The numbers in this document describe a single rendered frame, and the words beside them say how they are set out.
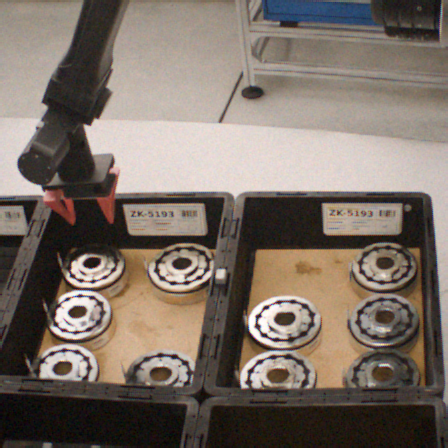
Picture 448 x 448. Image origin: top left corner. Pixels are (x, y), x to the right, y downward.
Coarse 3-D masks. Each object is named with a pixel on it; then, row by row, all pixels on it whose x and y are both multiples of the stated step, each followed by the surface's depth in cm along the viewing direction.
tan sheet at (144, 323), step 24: (144, 264) 146; (144, 288) 142; (120, 312) 138; (144, 312) 138; (168, 312) 137; (192, 312) 137; (48, 336) 135; (120, 336) 134; (144, 336) 134; (168, 336) 133; (192, 336) 133
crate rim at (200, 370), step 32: (128, 192) 144; (160, 192) 143; (192, 192) 142; (224, 192) 141; (224, 224) 138; (32, 256) 134; (224, 256) 130; (0, 352) 120; (32, 384) 114; (64, 384) 114; (96, 384) 114; (128, 384) 113; (192, 384) 113
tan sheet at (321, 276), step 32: (256, 256) 145; (288, 256) 144; (320, 256) 143; (352, 256) 142; (416, 256) 141; (256, 288) 139; (288, 288) 139; (320, 288) 138; (352, 288) 137; (416, 288) 135; (320, 352) 128; (352, 352) 127; (416, 352) 125; (320, 384) 123
